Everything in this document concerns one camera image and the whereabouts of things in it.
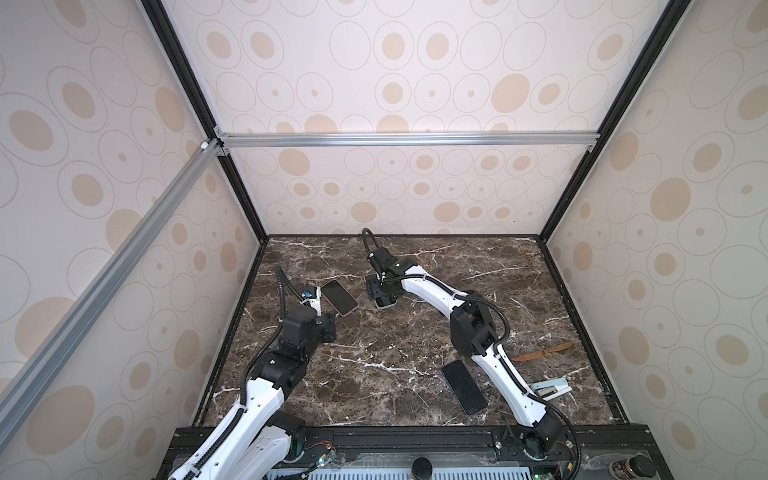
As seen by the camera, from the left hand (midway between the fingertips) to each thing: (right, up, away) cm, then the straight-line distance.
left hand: (335, 307), depth 79 cm
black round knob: (+22, -31, -17) cm, 42 cm away
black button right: (+68, -31, -17) cm, 76 cm away
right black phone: (+36, -23, +3) cm, 43 cm away
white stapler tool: (+59, -23, +2) cm, 63 cm away
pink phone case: (+2, -3, +20) cm, 20 cm away
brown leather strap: (+60, -15, +10) cm, 63 cm away
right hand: (+11, +2, +24) cm, 26 cm away
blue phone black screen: (-3, 0, +22) cm, 22 cm away
